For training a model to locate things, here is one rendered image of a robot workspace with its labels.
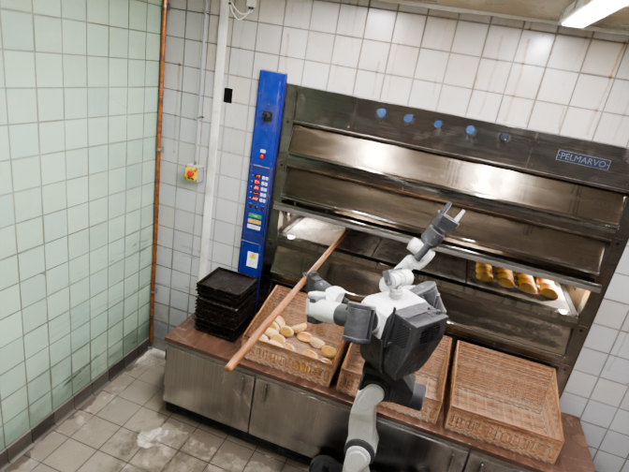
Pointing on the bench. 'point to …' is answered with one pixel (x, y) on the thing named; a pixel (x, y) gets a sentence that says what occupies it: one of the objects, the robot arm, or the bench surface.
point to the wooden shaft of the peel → (279, 309)
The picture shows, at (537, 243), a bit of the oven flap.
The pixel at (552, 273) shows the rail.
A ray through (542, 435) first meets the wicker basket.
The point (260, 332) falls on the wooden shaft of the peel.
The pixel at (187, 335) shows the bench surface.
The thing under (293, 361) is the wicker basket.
